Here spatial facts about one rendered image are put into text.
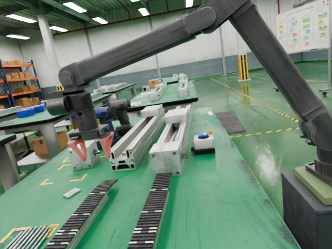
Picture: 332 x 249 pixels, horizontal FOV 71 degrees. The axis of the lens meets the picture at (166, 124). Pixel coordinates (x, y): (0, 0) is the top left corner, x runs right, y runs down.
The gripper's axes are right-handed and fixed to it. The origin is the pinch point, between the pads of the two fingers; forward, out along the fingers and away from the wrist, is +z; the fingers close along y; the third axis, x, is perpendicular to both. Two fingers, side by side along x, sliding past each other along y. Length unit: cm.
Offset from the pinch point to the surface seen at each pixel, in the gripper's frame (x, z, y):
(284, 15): -596, -94, -242
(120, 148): -25.4, 6.6, 2.6
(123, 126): -67, 7, 16
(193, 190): 0.4, 13.3, -27.9
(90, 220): 13.6, 12.1, -1.6
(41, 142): -222, 50, 203
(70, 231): 20.5, 9.9, -0.7
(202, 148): -26.4, 10.8, -30.9
